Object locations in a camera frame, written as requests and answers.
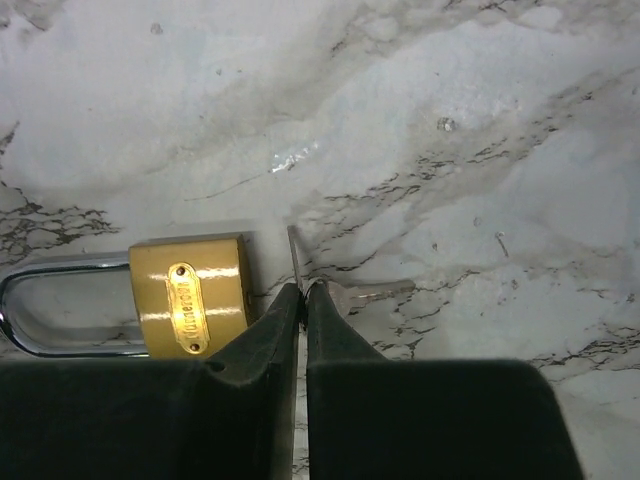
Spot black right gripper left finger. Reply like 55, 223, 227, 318
1, 283, 300, 479

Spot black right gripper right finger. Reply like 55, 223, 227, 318
306, 281, 583, 479

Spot silver keys of long padlock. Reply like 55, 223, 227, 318
286, 225, 416, 319

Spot long-shackle brass padlock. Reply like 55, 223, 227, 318
1, 233, 254, 359

